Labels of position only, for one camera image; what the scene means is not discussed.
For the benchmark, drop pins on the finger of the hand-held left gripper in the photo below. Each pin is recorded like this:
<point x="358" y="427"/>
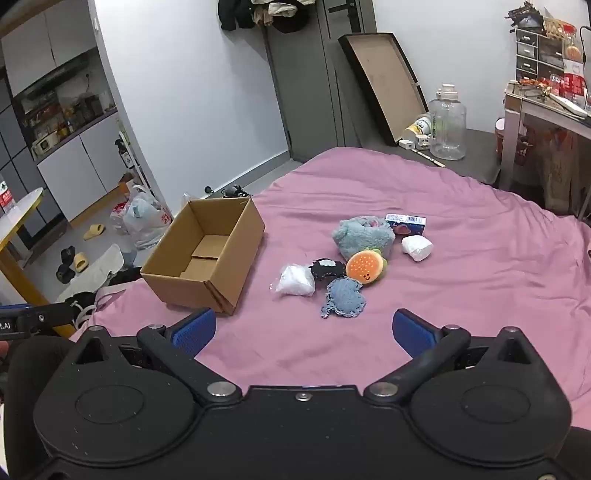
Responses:
<point x="32" y="319"/>

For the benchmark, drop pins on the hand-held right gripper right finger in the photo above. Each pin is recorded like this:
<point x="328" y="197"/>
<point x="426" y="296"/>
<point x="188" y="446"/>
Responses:
<point x="413" y="332"/>

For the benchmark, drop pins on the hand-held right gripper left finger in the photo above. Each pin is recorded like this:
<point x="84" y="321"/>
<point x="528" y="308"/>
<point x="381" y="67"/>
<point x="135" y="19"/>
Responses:
<point x="194" y="330"/>

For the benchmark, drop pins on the brown cardboard box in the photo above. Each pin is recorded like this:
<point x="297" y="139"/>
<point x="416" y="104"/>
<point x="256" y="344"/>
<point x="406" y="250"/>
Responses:
<point x="203" y="258"/>

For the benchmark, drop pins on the fluffy blue plush toy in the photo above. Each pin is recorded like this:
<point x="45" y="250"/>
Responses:
<point x="362" y="235"/>

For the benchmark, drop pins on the white rolled soft bundle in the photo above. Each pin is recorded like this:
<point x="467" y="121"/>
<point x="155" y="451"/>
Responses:
<point x="417" y="248"/>

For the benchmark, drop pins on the black slipper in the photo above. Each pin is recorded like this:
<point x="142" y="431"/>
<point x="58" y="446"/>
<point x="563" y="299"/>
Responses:
<point x="68" y="254"/>
<point x="64" y="273"/>

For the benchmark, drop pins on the yellow slipper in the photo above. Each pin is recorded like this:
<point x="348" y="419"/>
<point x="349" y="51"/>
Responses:
<point x="93" y="231"/>
<point x="81" y="263"/>

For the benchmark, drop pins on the blue denim fabric piece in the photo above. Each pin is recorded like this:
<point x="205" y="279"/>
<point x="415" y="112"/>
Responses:
<point x="344" y="299"/>

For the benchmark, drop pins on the orange burger plush toy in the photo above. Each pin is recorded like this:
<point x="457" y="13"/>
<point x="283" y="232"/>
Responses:
<point x="364" y="268"/>

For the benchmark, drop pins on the white floor towel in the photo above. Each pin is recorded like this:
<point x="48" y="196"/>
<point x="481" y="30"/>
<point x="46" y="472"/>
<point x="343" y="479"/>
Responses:
<point x="99" y="272"/>

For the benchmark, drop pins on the pink bed sheet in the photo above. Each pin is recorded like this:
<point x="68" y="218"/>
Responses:
<point x="485" y="286"/>

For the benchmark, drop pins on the black clothing heap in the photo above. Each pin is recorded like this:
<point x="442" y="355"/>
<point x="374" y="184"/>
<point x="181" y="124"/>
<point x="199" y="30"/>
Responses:
<point x="122" y="276"/>

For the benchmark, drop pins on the small black fabric pouch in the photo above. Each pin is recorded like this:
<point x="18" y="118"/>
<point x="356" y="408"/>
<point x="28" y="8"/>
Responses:
<point x="327" y="268"/>

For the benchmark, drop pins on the small blue white carton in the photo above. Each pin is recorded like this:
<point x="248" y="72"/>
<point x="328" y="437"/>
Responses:
<point x="406" y="224"/>

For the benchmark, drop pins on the round white yellow-edged table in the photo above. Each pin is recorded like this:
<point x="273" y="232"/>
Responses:
<point x="18" y="207"/>

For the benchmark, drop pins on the white stuffing in clear bag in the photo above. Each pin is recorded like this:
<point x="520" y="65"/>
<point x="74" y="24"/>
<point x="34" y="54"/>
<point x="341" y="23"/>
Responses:
<point x="295" y="280"/>

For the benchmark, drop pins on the white plastic shopping bag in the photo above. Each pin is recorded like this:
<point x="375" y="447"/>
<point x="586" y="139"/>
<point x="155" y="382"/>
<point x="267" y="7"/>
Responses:
<point x="143" y="217"/>

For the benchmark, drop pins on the white and grey cabinet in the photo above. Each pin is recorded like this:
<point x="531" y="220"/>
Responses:
<point x="69" y="152"/>

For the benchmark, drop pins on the clear plastic water jug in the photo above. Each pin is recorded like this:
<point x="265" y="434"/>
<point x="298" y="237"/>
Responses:
<point x="447" y="127"/>

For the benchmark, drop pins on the black framed brown board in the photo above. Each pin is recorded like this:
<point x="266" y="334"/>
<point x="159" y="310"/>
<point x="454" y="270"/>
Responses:
<point x="383" y="83"/>

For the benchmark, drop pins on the white desk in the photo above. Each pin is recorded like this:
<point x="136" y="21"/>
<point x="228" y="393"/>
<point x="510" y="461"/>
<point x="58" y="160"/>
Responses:
<point x="540" y="110"/>

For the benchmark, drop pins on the grey door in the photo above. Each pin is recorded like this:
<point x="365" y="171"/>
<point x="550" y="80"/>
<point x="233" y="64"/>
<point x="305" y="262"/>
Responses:
<point x="314" y="87"/>

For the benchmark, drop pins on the grey desktop drawer organizer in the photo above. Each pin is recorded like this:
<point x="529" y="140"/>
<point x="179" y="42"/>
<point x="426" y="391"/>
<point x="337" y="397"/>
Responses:
<point x="538" y="55"/>

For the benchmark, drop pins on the clothes hanging over door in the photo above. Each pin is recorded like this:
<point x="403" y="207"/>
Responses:
<point x="263" y="14"/>

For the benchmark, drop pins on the clear jar with orange contents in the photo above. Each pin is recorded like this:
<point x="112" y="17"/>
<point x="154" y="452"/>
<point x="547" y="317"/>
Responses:
<point x="572" y="46"/>

